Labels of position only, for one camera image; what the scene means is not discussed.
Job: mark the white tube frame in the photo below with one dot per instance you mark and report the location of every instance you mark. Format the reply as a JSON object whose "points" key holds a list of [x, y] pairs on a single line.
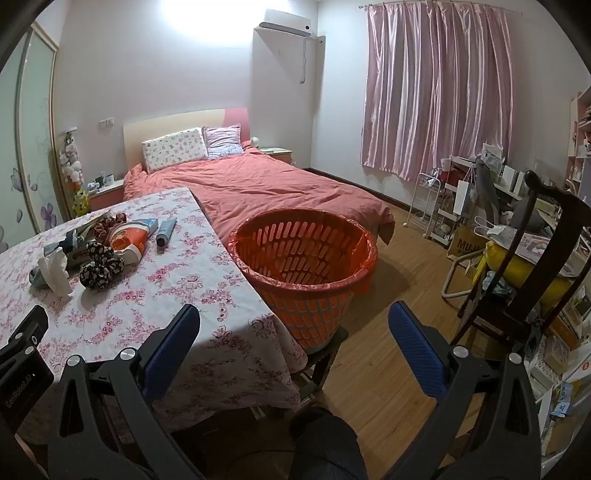
{"points": [[447, 281]]}

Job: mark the white paper bag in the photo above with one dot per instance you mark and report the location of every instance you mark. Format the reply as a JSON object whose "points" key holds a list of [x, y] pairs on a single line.
{"points": [[463, 198]]}

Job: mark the grey desk chair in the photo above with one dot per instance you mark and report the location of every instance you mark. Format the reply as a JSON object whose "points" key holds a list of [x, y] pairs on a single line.
{"points": [[485, 189]]}

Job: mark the dark wooden chair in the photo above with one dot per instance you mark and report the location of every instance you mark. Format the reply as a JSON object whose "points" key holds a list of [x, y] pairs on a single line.
{"points": [[549, 240]]}

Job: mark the grey squeeze tube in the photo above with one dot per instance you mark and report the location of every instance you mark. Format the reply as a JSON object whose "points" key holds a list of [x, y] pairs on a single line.
{"points": [[165, 233]]}

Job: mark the cream and pink headboard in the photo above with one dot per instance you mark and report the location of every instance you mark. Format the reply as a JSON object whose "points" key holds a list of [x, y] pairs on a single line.
{"points": [[175, 122]]}

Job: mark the white floral pillow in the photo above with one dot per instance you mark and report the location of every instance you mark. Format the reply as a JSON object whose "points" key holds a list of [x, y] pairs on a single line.
{"points": [[173, 147]]}

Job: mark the brown paper bag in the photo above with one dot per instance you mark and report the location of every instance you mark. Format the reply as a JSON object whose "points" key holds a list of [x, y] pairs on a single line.
{"points": [[466, 242]]}

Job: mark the pink nightstand with book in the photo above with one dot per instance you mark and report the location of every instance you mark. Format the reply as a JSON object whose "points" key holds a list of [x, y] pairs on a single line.
{"points": [[281, 156]]}

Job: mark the pink curtain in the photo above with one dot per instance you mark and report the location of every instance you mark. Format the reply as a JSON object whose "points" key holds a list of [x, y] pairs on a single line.
{"points": [[434, 92]]}

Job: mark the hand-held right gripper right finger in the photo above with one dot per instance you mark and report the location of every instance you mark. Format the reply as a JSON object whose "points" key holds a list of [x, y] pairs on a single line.
{"points": [[415, 355]]}

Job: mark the yellow bag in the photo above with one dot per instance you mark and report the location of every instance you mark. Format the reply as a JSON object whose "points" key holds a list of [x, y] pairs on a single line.
{"points": [[517, 272]]}

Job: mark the black floral scrunchie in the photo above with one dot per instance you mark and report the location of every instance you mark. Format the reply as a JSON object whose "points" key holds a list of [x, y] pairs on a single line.
{"points": [[99, 251], [97, 275]]}

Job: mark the white bookshelf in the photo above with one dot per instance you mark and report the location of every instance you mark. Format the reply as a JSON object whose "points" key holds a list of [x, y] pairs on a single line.
{"points": [[577, 120]]}

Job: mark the yellow green plush toy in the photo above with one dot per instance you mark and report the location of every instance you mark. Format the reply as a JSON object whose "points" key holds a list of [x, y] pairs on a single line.
{"points": [[81, 201]]}

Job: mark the dark wooden stool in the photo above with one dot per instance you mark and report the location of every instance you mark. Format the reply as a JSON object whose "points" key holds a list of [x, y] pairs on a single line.
{"points": [[323, 360]]}

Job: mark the white storage trolley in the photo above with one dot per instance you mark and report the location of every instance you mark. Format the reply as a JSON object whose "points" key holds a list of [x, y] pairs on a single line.
{"points": [[445, 212]]}

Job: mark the flower print glass wardrobe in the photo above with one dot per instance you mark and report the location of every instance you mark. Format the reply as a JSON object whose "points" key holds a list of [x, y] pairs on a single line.
{"points": [[32, 115]]}

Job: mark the blue tissue packet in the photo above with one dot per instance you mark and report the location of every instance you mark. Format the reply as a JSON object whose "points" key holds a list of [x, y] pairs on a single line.
{"points": [[150, 226]]}

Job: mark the floral tablecloth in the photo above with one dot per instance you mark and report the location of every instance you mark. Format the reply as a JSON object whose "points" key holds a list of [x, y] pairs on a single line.
{"points": [[184, 277]]}

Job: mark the bed with pink duvet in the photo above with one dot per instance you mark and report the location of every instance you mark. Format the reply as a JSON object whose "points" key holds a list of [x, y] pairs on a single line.
{"points": [[277, 184]]}

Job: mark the white air conditioner pipe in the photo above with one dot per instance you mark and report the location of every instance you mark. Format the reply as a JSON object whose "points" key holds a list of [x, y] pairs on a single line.
{"points": [[303, 60]]}

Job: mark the curtain rod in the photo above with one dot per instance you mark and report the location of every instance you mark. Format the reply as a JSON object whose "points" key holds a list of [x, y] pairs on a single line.
{"points": [[369, 6]]}

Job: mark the white air conditioner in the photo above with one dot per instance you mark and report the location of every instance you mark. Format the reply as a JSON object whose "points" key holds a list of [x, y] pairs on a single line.
{"points": [[286, 24]]}

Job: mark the hanging white plush toys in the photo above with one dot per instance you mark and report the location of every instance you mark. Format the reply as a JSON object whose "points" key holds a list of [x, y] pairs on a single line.
{"points": [[71, 161]]}

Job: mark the white tissue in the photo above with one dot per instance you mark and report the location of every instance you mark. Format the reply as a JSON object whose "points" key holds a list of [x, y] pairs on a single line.
{"points": [[53, 272]]}

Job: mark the pink nightstand with mugs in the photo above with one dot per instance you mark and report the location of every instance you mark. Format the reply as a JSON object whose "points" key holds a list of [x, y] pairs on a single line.
{"points": [[104, 196]]}

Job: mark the brown floral scrunchie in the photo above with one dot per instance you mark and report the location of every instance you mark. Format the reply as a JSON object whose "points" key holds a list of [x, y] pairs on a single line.
{"points": [[110, 225]]}

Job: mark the person's leg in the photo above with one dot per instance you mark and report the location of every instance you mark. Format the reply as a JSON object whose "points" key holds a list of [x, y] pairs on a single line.
{"points": [[328, 452]]}

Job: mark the grey packet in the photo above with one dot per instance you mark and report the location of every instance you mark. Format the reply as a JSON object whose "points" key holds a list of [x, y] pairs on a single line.
{"points": [[67, 244]]}

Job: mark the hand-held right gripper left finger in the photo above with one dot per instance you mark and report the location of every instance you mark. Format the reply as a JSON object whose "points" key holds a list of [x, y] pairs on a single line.
{"points": [[171, 353]]}

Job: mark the red and white paper cup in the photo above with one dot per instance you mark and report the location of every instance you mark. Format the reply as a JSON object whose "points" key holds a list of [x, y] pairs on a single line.
{"points": [[129, 242]]}

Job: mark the pink striped pillow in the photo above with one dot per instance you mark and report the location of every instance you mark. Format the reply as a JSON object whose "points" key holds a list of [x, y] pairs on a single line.
{"points": [[221, 138]]}

